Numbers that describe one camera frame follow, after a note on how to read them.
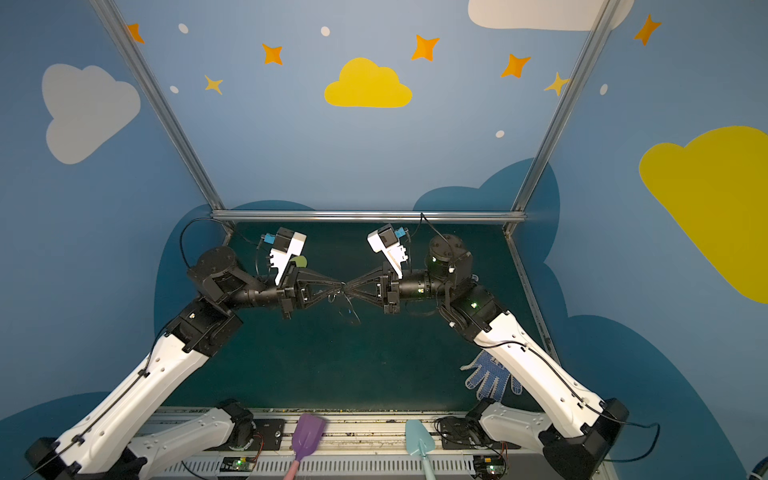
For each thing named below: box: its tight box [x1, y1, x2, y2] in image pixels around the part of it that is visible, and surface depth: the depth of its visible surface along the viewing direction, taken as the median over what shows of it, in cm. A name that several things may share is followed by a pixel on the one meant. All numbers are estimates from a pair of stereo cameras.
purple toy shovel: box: [283, 413, 326, 480], surface depth 75 cm
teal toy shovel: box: [405, 419, 436, 480], surface depth 75 cm
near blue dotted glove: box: [460, 350, 523, 401], surface depth 86 cm
